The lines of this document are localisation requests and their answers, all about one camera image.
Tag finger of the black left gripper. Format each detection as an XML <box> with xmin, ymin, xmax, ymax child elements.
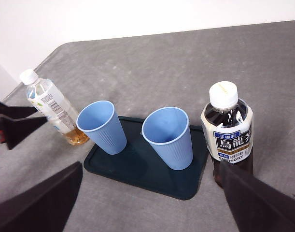
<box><xmin>0</xmin><ymin>100</ymin><xmax>41</xmax><ymax>119</ymax></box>
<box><xmin>0</xmin><ymin>115</ymin><xmax>50</xmax><ymax>150</ymax></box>

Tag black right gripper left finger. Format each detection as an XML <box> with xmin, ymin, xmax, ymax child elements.
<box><xmin>0</xmin><ymin>161</ymin><xmax>84</xmax><ymax>232</ymax></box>

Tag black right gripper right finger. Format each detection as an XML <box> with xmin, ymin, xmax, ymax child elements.
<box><xmin>219</xmin><ymin>161</ymin><xmax>295</xmax><ymax>232</ymax></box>

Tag pale-label jasmine oolong tea bottle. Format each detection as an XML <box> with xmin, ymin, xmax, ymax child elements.
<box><xmin>19</xmin><ymin>69</ymin><xmax>90</xmax><ymax>145</ymax></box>

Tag dark oolong tea bottle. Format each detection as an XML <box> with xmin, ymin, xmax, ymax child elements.
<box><xmin>200</xmin><ymin>81</ymin><xmax>254</xmax><ymax>189</ymax></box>

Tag blue ribbed plastic cup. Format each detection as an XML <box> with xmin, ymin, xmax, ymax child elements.
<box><xmin>76</xmin><ymin>100</ymin><xmax>127</xmax><ymax>155</ymax></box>
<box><xmin>141</xmin><ymin>106</ymin><xmax>194</xmax><ymax>171</ymax></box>

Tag dark teal rectangular tray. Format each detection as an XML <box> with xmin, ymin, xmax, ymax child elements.
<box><xmin>83</xmin><ymin>116</ymin><xmax>210</xmax><ymax>201</ymax></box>

